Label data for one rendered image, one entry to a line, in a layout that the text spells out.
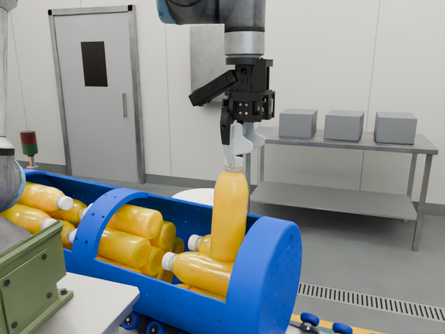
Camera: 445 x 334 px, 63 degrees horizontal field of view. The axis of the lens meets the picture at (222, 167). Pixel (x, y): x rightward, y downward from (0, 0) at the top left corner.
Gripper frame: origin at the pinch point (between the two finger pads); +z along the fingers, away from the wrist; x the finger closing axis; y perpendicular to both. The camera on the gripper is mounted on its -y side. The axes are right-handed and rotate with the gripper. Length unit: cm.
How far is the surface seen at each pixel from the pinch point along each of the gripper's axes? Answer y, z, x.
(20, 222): -62, 23, -9
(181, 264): -8.4, 22.0, -7.8
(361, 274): 8, 135, 205
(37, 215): -58, 21, -6
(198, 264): -4.6, 21.3, -7.3
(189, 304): -2.5, 25.9, -14.1
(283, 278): 11.7, 23.5, -0.6
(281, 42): -106, -44, 328
